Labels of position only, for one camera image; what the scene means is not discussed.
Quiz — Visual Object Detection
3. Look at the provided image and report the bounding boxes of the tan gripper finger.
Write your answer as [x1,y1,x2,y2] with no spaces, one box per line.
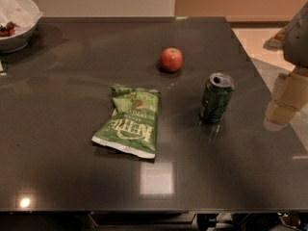
[263,68,308,131]

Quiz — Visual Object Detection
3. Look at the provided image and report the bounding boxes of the green soda can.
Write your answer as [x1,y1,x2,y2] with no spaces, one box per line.
[199,72,234,123]

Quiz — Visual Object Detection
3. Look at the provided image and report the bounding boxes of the red apple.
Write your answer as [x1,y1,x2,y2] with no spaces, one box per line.
[160,47,183,72]

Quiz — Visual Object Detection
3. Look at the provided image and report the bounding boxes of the green kettle chips bag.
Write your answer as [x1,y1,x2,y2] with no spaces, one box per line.
[91,86,160,159]

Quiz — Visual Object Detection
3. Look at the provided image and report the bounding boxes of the white bowl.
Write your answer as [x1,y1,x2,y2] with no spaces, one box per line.
[0,22,38,53]

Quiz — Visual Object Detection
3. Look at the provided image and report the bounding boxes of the white paper napkin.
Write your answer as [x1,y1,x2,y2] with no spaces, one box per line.
[0,0,43,27]

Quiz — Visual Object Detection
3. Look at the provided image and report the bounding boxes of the red strawberries in bowl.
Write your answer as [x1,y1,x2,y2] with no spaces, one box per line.
[0,21,17,38]

